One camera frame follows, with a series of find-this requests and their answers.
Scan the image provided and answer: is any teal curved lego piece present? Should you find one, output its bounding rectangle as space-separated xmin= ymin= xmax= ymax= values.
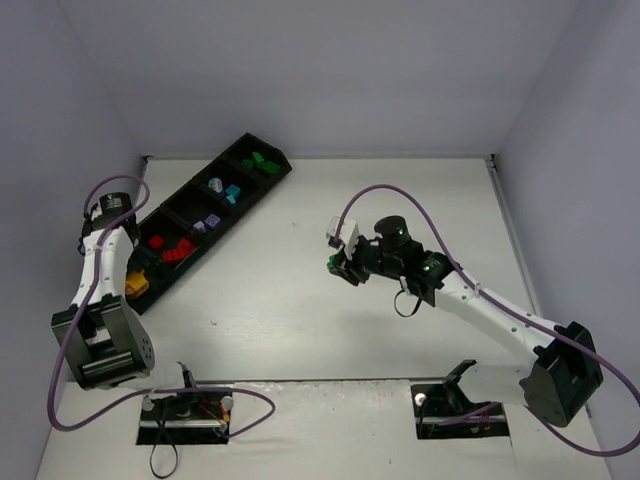
xmin=225 ymin=184 xmax=242 ymax=205

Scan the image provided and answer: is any lavender lego brick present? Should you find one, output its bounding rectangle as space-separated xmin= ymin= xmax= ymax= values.
xmin=205 ymin=214 xmax=221 ymax=229

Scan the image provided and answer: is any long red lego brick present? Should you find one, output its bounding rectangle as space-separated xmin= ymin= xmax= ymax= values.
xmin=162 ymin=238 xmax=197 ymax=265

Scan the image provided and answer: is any small yellow stack lego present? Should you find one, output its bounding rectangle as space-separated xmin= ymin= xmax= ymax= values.
xmin=125 ymin=270 xmax=150 ymax=299

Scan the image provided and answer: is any small purple lego brick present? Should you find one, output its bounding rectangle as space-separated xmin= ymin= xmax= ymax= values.
xmin=193 ymin=221 xmax=207 ymax=234

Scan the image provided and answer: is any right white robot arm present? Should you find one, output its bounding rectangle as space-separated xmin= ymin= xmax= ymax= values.
xmin=327 ymin=216 xmax=603 ymax=428

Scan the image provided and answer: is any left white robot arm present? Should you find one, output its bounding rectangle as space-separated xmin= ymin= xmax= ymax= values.
xmin=51 ymin=192 xmax=155 ymax=390

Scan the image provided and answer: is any black sectioned sorting tray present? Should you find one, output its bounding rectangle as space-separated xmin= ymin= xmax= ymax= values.
xmin=127 ymin=133 xmax=292 ymax=315

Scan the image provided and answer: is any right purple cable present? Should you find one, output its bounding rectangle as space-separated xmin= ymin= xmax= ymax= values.
xmin=337 ymin=184 xmax=640 ymax=457

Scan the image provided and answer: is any purple cable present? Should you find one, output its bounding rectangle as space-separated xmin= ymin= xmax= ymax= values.
xmin=337 ymin=184 xmax=640 ymax=457
xmin=47 ymin=174 xmax=277 ymax=441

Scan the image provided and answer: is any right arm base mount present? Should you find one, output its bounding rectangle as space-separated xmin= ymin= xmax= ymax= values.
xmin=410 ymin=383 xmax=510 ymax=440

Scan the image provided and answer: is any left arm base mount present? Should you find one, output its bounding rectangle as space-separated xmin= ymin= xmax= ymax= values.
xmin=136 ymin=388 xmax=234 ymax=446

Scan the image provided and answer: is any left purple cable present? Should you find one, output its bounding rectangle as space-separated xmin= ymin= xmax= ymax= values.
xmin=47 ymin=174 xmax=277 ymax=441

